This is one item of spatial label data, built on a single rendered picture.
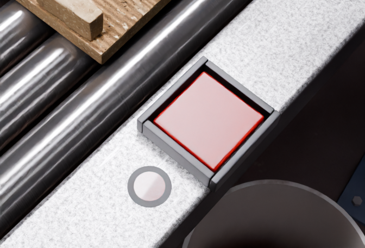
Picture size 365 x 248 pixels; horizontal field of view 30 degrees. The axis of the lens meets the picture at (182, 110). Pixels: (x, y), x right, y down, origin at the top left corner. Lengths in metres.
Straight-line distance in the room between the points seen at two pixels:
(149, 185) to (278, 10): 0.19
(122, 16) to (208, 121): 0.11
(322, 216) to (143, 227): 0.70
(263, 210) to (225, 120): 0.70
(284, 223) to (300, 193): 0.12
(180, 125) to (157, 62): 0.07
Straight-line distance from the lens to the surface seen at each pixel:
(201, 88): 0.51
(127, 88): 0.52
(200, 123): 0.50
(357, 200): 1.52
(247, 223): 1.25
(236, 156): 0.49
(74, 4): 0.51
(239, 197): 1.12
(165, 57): 0.54
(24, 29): 0.56
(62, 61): 0.54
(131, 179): 0.49
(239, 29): 0.56
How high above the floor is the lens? 1.37
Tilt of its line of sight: 61 degrees down
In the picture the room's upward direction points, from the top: 8 degrees clockwise
